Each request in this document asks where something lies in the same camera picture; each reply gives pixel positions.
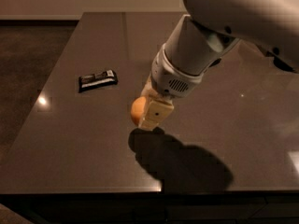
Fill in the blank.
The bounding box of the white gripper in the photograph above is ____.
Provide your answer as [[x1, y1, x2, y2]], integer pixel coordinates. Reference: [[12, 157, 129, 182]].
[[138, 43, 221, 131]]

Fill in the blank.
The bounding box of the orange fruit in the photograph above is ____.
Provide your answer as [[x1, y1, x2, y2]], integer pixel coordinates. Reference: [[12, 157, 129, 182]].
[[130, 96, 147, 125]]

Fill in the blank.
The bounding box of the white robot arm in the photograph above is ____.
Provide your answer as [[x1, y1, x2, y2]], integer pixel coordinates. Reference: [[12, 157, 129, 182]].
[[132, 0, 299, 131]]

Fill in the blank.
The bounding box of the black rxbar chocolate bar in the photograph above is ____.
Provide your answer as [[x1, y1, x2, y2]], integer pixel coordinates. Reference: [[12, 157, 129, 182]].
[[78, 70, 119, 92]]

